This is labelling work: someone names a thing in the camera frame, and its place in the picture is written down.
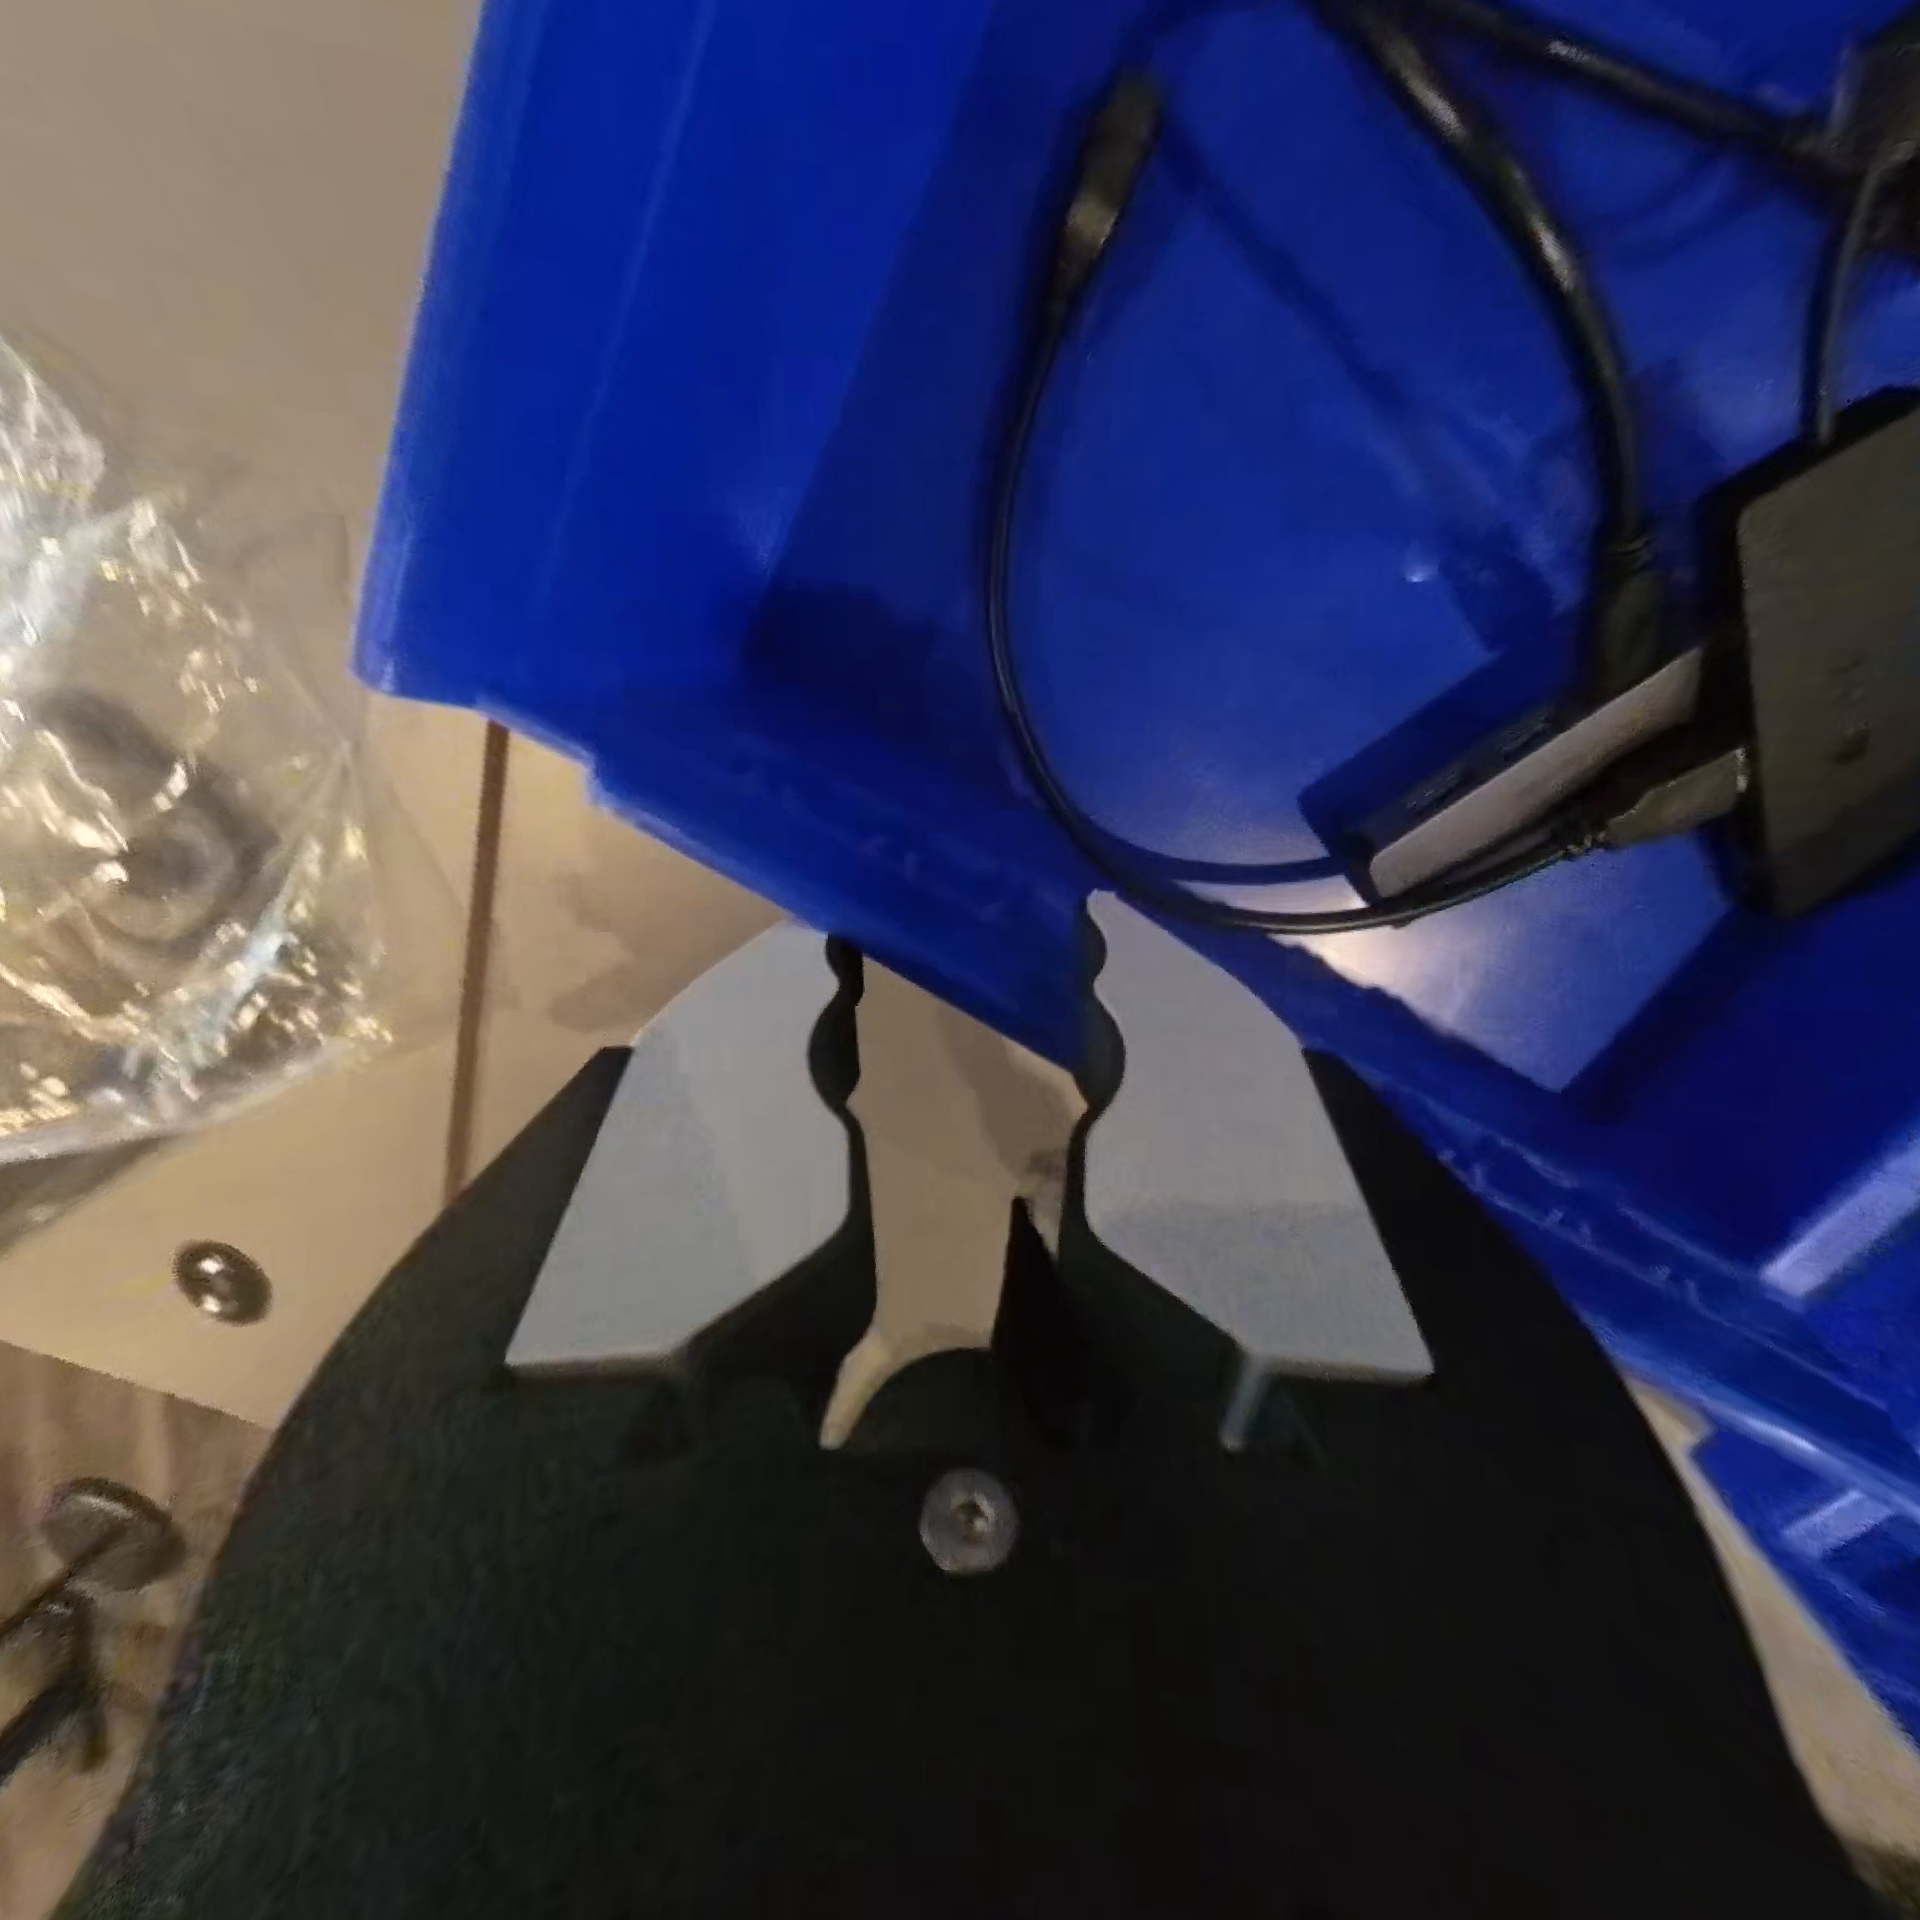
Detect blue plastic bin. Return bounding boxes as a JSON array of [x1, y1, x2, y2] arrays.
[[352, 0, 1920, 1653]]

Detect metal table screw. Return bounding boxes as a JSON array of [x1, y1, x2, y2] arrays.
[[171, 1237, 273, 1329]]

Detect black usb cable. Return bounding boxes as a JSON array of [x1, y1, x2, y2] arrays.
[[983, 66, 1749, 939], [1477, 0, 1920, 203], [1335, 0, 1705, 706]]

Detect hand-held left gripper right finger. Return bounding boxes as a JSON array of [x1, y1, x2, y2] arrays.
[[1054, 889, 1438, 1454]]

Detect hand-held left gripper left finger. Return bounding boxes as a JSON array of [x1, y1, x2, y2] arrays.
[[502, 918, 880, 1384]]

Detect black usb hub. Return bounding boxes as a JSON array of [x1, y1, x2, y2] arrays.
[[1696, 387, 1920, 921]]

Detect clear plastic bag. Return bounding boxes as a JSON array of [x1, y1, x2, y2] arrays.
[[0, 322, 395, 1157]]

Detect silver usb hub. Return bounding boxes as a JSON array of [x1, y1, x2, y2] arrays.
[[1296, 645, 1719, 906]]

